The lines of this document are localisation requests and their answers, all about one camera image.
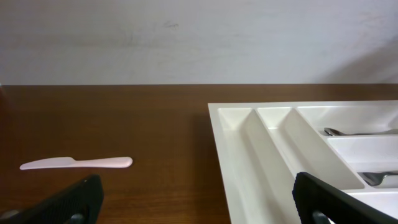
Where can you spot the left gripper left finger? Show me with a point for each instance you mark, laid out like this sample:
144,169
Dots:
79,203

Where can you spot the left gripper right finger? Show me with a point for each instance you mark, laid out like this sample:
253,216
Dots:
319,202

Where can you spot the metal fork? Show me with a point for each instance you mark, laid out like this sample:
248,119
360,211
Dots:
375,178

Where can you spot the metal tablespoon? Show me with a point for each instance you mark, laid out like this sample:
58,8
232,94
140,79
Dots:
334,132

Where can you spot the pink plastic knife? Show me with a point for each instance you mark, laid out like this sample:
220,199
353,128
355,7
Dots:
69,162

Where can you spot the white plastic cutlery tray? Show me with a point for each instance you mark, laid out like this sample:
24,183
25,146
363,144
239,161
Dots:
263,146

